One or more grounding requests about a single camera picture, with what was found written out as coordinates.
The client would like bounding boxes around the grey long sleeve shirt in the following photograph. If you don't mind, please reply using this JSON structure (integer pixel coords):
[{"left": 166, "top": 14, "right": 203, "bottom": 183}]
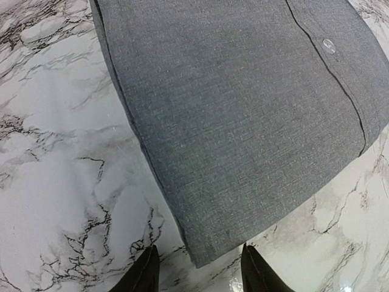
[{"left": 91, "top": 1, "right": 388, "bottom": 268}]

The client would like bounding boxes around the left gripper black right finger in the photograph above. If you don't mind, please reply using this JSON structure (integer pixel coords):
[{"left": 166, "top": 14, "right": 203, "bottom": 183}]
[{"left": 241, "top": 243, "right": 294, "bottom": 292}]

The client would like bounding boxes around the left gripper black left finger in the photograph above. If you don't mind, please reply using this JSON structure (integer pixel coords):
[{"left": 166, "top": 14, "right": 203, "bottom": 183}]
[{"left": 109, "top": 245, "right": 160, "bottom": 292}]

